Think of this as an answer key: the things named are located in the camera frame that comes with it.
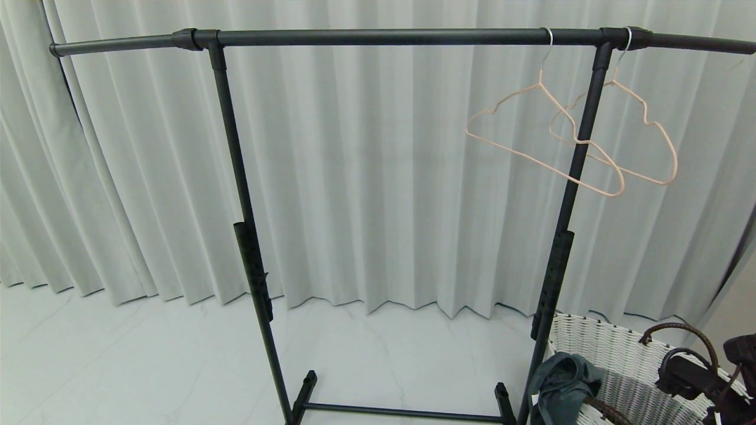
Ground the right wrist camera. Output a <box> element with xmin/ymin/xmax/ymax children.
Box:
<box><xmin>654</xmin><ymin>348</ymin><xmax>728</xmax><ymax>402</ymax></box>

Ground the white laundry basket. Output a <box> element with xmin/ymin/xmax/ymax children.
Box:
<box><xmin>546</xmin><ymin>313</ymin><xmax>756</xmax><ymax>425</ymax></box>

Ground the white curtain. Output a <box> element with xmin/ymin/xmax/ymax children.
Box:
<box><xmin>0</xmin><ymin>0</ymin><xmax>756</xmax><ymax>337</ymax></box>

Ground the pink clothes hanger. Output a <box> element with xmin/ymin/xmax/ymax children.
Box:
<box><xmin>465</xmin><ymin>28</ymin><xmax>627</xmax><ymax>198</ymax></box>
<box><xmin>548</xmin><ymin>27</ymin><xmax>679</xmax><ymax>187</ymax></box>

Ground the dark teal garment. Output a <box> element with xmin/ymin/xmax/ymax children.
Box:
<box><xmin>527</xmin><ymin>352</ymin><xmax>604</xmax><ymax>425</ymax></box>

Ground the black clothes rack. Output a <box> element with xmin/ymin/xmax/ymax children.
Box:
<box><xmin>49</xmin><ymin>26</ymin><xmax>756</xmax><ymax>425</ymax></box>

